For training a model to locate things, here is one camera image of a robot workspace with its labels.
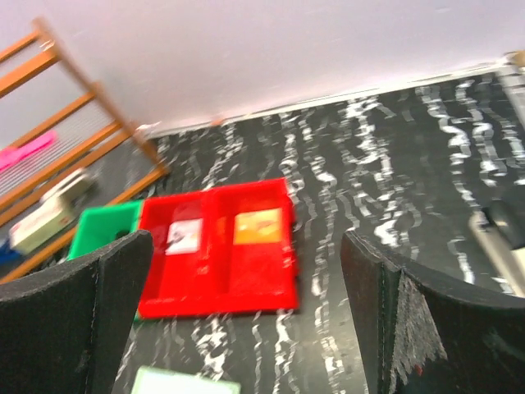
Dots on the red plastic bin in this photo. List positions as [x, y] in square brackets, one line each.
[180, 285]
[256, 277]

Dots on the wooden shelf rack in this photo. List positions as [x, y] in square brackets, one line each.
[92, 132]

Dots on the black grey stapler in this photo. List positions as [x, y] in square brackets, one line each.
[499, 230]

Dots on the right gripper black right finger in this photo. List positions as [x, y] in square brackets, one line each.
[422, 331]

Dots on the right red plastic bin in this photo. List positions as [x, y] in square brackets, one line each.
[256, 277]

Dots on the pink plastic clip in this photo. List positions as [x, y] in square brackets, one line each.
[12, 156]

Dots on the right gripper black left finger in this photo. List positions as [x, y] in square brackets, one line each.
[64, 329]

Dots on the green plastic bin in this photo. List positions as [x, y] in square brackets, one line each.
[101, 226]

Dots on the white striped credit card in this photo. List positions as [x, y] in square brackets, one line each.
[184, 237]

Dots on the middle red plastic bin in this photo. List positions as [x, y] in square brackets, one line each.
[180, 285]

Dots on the orange card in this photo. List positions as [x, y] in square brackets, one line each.
[258, 227]

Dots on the white red box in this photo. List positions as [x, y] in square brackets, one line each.
[56, 210]

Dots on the green card holder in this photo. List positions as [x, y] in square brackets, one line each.
[150, 380]

